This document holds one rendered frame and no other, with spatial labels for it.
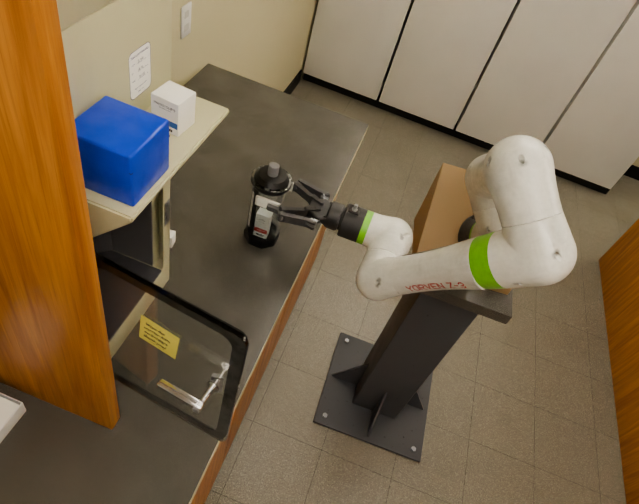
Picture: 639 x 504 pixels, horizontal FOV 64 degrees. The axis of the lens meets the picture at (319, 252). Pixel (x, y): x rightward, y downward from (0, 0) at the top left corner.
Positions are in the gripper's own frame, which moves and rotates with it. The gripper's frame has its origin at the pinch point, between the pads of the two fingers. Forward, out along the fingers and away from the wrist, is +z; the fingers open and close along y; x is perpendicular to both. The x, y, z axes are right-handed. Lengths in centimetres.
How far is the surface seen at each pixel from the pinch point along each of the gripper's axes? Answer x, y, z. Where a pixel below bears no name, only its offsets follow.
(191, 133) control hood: -39, 36, 5
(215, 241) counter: 18.0, 8.3, 11.3
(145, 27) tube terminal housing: -53, 34, 14
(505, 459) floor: 115, -16, -121
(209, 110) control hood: -39.1, 28.4, 5.9
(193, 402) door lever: -9, 65, -11
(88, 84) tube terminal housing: -51, 48, 14
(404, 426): 112, -12, -74
